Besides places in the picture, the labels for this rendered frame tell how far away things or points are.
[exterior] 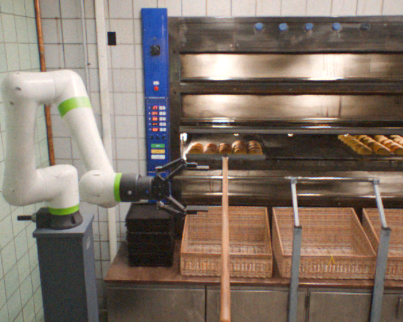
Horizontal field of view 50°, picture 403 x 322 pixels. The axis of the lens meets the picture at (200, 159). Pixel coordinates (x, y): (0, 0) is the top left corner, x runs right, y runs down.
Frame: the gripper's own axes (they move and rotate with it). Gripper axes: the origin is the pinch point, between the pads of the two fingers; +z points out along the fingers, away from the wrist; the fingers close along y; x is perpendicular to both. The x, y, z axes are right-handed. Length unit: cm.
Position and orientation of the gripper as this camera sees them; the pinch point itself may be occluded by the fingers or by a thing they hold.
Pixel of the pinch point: (205, 189)
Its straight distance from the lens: 134.5
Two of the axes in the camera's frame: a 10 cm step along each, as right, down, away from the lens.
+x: -0.6, 2.6, -9.6
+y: 0.0, 9.7, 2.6
